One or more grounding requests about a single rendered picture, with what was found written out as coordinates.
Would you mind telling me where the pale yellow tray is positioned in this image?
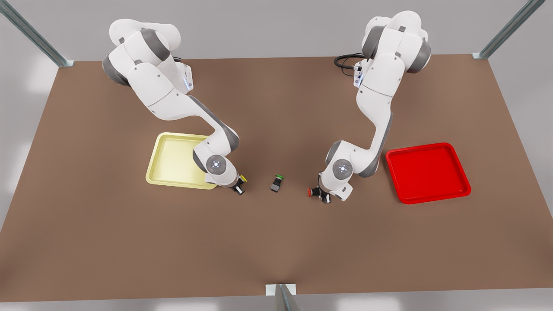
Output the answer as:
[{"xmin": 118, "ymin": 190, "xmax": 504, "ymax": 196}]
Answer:
[{"xmin": 146, "ymin": 132, "xmax": 219, "ymax": 190}]

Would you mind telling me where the red tray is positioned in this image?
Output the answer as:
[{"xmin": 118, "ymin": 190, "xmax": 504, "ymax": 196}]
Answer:
[{"xmin": 385, "ymin": 142, "xmax": 472, "ymax": 205}]

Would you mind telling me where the silver frame post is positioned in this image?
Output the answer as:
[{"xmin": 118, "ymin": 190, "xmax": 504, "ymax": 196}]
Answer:
[
  {"xmin": 265, "ymin": 283, "xmax": 301, "ymax": 311},
  {"xmin": 472, "ymin": 0, "xmax": 546, "ymax": 60},
  {"xmin": 0, "ymin": 0, "xmax": 75, "ymax": 68}
]

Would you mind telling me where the black cable loop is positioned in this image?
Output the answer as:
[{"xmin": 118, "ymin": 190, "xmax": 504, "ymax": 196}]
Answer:
[{"xmin": 334, "ymin": 53, "xmax": 366, "ymax": 78}]

